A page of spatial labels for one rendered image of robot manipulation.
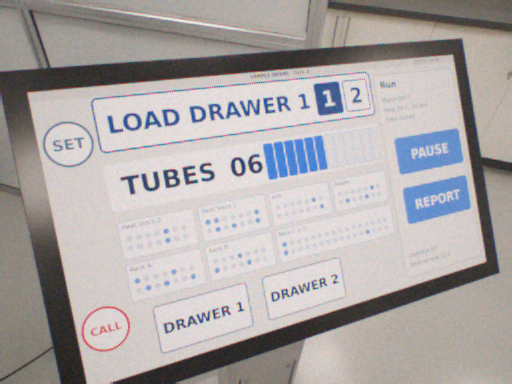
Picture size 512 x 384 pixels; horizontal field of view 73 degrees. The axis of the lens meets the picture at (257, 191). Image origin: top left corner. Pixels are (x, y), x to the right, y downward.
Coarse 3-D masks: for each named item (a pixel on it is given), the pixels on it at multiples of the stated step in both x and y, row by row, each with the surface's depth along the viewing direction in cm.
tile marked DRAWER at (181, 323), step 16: (224, 288) 35; (240, 288) 35; (160, 304) 33; (176, 304) 33; (192, 304) 34; (208, 304) 34; (224, 304) 35; (240, 304) 35; (160, 320) 33; (176, 320) 33; (192, 320) 34; (208, 320) 34; (224, 320) 35; (240, 320) 35; (160, 336) 33; (176, 336) 33; (192, 336) 34; (208, 336) 34; (160, 352) 33
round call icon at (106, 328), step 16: (112, 304) 32; (80, 320) 31; (96, 320) 31; (112, 320) 32; (128, 320) 32; (80, 336) 31; (96, 336) 31; (112, 336) 32; (128, 336) 32; (96, 352) 31
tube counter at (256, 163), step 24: (264, 144) 36; (288, 144) 37; (312, 144) 38; (336, 144) 39; (360, 144) 40; (240, 168) 36; (264, 168) 36; (288, 168) 37; (312, 168) 38; (336, 168) 39
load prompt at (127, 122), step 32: (128, 96) 33; (160, 96) 33; (192, 96) 34; (224, 96) 35; (256, 96) 36; (288, 96) 37; (320, 96) 38; (352, 96) 40; (96, 128) 32; (128, 128) 33; (160, 128) 33; (192, 128) 34; (224, 128) 35; (256, 128) 36
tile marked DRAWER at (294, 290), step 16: (336, 256) 39; (288, 272) 37; (304, 272) 37; (320, 272) 38; (336, 272) 39; (272, 288) 36; (288, 288) 37; (304, 288) 37; (320, 288) 38; (336, 288) 39; (272, 304) 36; (288, 304) 37; (304, 304) 37; (320, 304) 38; (272, 320) 36
